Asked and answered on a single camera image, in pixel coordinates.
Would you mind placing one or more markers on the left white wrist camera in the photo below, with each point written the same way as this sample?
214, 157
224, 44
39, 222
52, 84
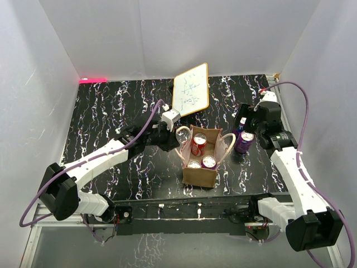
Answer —
170, 118

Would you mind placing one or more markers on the purple can front left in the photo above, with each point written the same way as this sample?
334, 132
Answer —
194, 164

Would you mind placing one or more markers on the purple soda can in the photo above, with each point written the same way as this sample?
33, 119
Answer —
239, 126
244, 141

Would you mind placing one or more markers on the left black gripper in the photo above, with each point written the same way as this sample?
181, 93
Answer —
171, 141

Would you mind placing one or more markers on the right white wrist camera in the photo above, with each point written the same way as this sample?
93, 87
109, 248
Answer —
267, 96

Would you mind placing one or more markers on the pink tape strip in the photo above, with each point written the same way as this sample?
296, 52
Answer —
94, 80

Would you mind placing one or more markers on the patterned canvas tote bag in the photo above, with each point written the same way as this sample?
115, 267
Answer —
218, 145

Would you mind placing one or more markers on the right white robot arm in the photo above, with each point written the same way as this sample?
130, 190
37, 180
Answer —
311, 223

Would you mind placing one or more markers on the red soda can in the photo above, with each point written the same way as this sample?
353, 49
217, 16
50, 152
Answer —
198, 144

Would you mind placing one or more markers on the black front base bar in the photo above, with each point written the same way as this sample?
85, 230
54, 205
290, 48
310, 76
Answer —
226, 214

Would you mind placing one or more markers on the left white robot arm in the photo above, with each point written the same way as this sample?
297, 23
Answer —
62, 186

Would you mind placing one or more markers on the purple can front right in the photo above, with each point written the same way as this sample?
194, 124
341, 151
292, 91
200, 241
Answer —
208, 162

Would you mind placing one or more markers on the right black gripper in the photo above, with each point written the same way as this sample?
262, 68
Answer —
245, 110

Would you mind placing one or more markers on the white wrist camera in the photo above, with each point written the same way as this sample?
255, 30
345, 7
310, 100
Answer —
267, 96
170, 118

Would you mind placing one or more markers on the small wood-framed whiteboard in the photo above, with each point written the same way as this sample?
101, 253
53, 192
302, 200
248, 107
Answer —
191, 90

